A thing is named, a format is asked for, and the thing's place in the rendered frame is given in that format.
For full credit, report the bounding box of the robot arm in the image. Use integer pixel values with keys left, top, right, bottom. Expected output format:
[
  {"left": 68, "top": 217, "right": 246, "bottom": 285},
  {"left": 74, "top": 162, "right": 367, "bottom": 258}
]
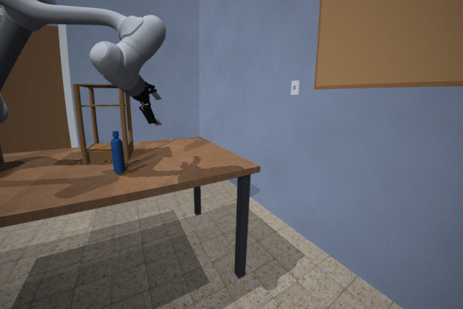
[{"left": 0, "top": 0, "right": 166, "bottom": 97}]

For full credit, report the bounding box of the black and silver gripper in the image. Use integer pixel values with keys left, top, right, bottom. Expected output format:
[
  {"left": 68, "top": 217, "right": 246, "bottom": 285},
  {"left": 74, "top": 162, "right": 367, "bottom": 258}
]
[{"left": 133, "top": 82, "right": 162, "bottom": 126}]

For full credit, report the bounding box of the blue bottle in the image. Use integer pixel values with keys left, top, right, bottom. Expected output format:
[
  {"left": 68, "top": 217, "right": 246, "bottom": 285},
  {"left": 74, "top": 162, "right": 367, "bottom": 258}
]
[{"left": 111, "top": 131, "right": 125, "bottom": 173}]

